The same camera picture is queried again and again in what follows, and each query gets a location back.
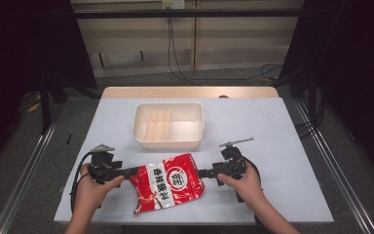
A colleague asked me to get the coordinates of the black metal stand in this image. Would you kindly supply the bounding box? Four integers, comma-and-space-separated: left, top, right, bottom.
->
38, 72, 69, 136

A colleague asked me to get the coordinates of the red and white seasoning packet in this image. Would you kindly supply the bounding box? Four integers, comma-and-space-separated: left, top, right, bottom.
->
129, 153, 206, 215

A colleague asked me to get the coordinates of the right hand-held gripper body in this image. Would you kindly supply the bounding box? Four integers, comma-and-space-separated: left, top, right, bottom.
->
211, 136, 255, 187

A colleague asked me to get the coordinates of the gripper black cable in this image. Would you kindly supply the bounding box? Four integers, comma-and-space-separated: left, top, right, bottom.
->
239, 155, 263, 191
69, 150, 94, 213

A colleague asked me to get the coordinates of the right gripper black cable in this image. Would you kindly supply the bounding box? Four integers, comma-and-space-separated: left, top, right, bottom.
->
239, 155, 263, 191

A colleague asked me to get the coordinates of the person's left hand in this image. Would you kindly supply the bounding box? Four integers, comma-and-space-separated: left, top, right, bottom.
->
72, 163, 126, 213

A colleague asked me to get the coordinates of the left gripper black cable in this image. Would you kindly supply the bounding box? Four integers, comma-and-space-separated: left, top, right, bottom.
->
69, 150, 94, 213

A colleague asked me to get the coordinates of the black curtain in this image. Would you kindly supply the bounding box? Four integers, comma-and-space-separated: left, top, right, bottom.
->
277, 0, 374, 183
0, 0, 98, 183

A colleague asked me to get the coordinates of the white plastic bin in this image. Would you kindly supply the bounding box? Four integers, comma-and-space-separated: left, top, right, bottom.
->
131, 101, 206, 151

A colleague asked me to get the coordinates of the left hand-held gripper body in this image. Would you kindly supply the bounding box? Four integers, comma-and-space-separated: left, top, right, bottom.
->
89, 143, 127, 185

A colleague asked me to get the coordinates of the metal floor rail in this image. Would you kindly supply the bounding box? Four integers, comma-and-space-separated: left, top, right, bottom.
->
294, 98, 374, 234
0, 120, 59, 234

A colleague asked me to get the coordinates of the person's right hand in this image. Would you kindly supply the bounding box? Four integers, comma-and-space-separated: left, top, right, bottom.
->
216, 161, 265, 211

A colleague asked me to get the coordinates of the white wall socket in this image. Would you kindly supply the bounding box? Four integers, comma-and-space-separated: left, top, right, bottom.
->
162, 0, 186, 10

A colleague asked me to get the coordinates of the black horizontal frame bar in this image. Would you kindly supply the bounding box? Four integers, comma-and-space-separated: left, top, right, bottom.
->
72, 8, 306, 20

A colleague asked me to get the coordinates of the white table sheet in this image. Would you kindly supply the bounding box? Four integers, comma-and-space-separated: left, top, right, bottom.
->
53, 97, 335, 226

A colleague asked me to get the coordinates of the black floor cable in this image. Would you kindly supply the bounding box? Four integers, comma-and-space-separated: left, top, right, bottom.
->
166, 17, 284, 84

